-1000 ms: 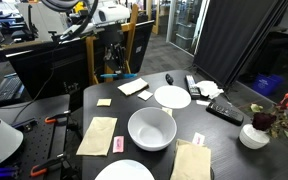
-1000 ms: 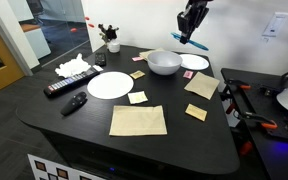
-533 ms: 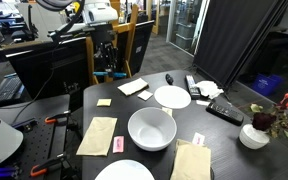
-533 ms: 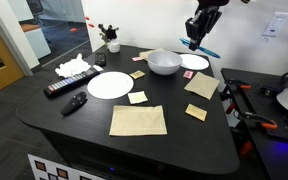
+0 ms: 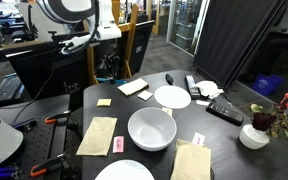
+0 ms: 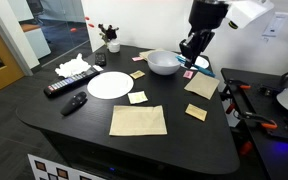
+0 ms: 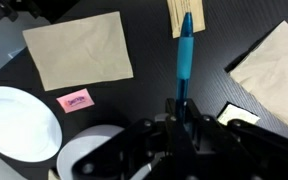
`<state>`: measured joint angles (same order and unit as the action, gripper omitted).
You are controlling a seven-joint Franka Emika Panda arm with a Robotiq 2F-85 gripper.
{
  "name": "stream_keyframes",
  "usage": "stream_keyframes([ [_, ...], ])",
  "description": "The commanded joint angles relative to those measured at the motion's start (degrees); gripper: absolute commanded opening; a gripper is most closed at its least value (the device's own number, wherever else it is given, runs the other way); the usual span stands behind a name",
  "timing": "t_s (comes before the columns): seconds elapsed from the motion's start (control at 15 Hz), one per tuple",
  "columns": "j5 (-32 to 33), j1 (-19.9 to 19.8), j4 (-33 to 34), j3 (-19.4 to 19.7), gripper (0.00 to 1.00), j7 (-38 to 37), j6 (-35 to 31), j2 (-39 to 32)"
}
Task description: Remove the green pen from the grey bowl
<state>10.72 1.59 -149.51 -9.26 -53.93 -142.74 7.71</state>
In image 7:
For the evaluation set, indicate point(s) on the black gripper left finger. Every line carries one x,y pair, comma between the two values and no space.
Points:
130,140

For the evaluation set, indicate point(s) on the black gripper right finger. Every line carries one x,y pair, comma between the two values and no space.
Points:
237,143

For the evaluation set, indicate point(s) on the flat brown paper napkin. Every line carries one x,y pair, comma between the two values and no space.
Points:
80,50

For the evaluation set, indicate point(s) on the white sugar packet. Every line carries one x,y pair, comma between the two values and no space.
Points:
237,115

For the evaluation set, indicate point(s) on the green-blue pen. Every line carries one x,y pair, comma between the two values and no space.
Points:
185,60

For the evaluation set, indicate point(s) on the pink sweetener packet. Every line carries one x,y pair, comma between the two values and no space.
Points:
74,100

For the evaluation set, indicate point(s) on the grey bowl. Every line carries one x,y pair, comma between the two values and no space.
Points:
80,146

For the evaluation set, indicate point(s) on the large white plate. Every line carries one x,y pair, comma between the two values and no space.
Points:
17,123

